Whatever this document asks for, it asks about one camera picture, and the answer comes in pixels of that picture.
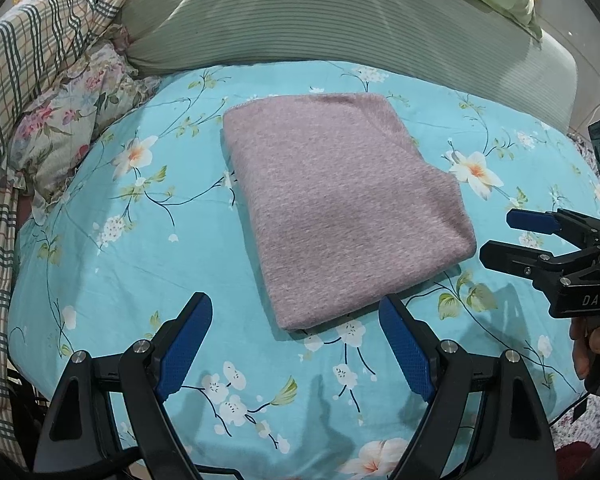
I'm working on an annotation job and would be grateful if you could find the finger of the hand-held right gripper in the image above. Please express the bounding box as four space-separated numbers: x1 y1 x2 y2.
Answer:
479 240 598 286
506 207 600 248

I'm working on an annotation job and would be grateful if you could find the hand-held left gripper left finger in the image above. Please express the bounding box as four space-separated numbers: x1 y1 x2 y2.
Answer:
32 291 213 480

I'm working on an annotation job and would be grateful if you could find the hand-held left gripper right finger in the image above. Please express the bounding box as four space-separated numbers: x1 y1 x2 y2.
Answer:
378 295 558 480

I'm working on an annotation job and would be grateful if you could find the pink knit cloth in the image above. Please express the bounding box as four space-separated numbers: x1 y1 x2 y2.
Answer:
221 92 477 332

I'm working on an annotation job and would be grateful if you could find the turquoise floral bed sheet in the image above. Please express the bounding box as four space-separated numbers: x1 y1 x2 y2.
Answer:
7 60 600 480

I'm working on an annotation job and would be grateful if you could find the red floral cloth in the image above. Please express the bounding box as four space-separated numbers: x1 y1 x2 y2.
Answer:
550 410 600 480

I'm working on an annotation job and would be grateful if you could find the floral ruffled pillow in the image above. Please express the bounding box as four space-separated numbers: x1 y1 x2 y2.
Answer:
7 42 168 221

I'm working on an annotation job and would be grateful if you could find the grey-green striped pillow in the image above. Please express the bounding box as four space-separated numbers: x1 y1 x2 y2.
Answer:
122 0 578 133

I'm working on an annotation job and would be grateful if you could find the plaid quilt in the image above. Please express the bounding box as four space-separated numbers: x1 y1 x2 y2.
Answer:
0 0 156 461

